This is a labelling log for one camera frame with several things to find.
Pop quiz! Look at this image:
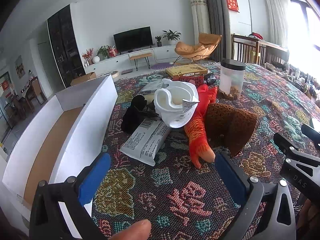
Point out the brown knitted cloth roll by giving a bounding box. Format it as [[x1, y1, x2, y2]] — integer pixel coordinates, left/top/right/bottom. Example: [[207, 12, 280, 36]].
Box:
[[205, 103, 258, 157]]

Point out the clear jar with black lid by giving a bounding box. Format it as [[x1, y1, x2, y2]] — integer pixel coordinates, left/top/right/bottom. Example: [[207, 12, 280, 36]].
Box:
[[219, 59, 246, 100]]

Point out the white printed plastic package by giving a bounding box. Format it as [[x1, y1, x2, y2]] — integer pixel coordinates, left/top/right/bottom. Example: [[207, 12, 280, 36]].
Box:
[[120, 119, 171, 166]]

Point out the white cloth with tag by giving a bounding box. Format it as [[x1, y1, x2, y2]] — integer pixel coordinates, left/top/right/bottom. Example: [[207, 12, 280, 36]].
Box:
[[153, 79, 200, 128]]

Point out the beige cloth with band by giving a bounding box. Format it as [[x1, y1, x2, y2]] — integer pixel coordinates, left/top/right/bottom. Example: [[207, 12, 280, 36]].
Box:
[[144, 93, 155, 104]]

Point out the phone case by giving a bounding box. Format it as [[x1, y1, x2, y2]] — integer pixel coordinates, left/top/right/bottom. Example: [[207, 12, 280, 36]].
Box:
[[137, 79, 168, 96]]

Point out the person's right hand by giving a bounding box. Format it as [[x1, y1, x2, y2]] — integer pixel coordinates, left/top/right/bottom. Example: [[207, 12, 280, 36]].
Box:
[[296, 199, 320, 240]]

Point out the person's left hand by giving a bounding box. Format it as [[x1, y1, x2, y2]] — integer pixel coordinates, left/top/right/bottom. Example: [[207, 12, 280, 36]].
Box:
[[109, 219, 151, 240]]

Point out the patterned woven table cloth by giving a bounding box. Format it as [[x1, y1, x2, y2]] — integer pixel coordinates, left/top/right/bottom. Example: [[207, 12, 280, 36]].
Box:
[[92, 64, 319, 239]]

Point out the white cardboard box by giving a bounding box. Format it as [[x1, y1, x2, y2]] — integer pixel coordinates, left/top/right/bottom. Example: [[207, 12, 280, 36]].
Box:
[[1, 76, 118, 223]]

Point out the black plastic bag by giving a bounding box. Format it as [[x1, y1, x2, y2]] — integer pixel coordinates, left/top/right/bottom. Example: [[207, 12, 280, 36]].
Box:
[[204, 73, 216, 86]]

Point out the wooden railing furniture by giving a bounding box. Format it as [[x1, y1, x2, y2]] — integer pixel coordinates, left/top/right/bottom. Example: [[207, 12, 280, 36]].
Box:
[[231, 34, 289, 66]]

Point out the wooden dining chair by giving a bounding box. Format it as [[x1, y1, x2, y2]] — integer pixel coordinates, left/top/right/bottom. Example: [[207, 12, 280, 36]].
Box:
[[24, 76, 47, 112]]

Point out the red patterned pouch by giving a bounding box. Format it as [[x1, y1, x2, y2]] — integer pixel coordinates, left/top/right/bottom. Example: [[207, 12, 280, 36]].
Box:
[[179, 75, 204, 88]]

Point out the yellow flat cardboard box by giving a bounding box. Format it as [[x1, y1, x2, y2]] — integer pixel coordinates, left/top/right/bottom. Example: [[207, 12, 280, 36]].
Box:
[[165, 64, 208, 80]]

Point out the brown cardboard box on floor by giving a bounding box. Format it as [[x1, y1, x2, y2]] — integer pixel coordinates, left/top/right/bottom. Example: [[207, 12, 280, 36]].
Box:
[[71, 72, 97, 86]]

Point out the orange lounge chair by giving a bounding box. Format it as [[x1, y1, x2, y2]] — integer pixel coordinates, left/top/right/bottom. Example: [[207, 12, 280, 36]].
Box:
[[175, 33, 222, 61]]

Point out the red flower vase arrangement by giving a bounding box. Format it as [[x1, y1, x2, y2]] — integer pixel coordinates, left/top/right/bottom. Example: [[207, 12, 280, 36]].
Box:
[[82, 48, 94, 66]]

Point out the white tv cabinet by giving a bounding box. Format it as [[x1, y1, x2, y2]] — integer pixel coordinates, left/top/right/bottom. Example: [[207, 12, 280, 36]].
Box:
[[84, 46, 178, 75]]

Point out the green plant with red decoration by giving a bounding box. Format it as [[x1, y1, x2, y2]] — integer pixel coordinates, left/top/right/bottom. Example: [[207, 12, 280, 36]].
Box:
[[97, 46, 118, 58]]

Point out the grey curtain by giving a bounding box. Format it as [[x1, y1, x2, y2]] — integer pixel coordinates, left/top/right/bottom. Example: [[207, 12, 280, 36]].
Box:
[[207, 0, 231, 62]]

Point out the potted green plant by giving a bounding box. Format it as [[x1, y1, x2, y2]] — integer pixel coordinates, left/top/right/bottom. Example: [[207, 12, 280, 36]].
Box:
[[163, 29, 181, 46]]

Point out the small potted plant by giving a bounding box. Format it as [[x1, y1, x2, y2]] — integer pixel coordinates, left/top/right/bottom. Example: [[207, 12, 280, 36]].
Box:
[[155, 36, 162, 47]]

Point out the small wooden bench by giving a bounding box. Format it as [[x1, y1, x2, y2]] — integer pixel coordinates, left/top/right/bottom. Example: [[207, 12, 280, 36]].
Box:
[[129, 53, 153, 70]]

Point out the black display cabinet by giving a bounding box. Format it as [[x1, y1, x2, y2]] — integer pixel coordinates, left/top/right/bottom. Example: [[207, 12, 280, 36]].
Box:
[[47, 5, 85, 87]]

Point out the black flat television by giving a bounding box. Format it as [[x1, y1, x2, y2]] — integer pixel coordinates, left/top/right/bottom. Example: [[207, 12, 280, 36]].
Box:
[[113, 27, 153, 53]]

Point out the red wall hanging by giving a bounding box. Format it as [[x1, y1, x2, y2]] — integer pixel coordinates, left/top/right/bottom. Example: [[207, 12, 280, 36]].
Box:
[[226, 0, 239, 12]]

